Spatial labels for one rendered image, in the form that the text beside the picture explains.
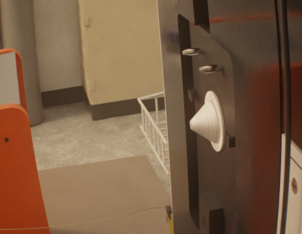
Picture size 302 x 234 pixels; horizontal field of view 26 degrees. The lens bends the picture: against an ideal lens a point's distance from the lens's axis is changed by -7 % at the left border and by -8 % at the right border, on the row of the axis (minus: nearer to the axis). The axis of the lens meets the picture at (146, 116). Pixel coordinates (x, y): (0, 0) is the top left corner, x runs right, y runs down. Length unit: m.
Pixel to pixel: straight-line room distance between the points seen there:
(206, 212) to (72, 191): 0.95
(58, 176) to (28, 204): 0.67
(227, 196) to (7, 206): 0.48
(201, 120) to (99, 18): 3.11
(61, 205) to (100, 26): 2.29
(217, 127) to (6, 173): 0.46
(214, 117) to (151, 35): 3.19
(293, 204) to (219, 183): 0.25
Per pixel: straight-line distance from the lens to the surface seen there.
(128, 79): 3.92
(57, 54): 4.21
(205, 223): 0.76
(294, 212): 0.50
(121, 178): 1.72
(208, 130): 0.70
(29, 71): 3.92
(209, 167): 0.77
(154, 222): 1.51
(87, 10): 3.78
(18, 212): 1.10
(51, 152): 3.66
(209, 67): 0.66
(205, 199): 0.76
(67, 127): 3.96
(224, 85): 0.66
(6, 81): 1.17
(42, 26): 4.15
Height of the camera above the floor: 1.48
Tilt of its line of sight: 22 degrees down
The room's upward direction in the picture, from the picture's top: 5 degrees counter-clockwise
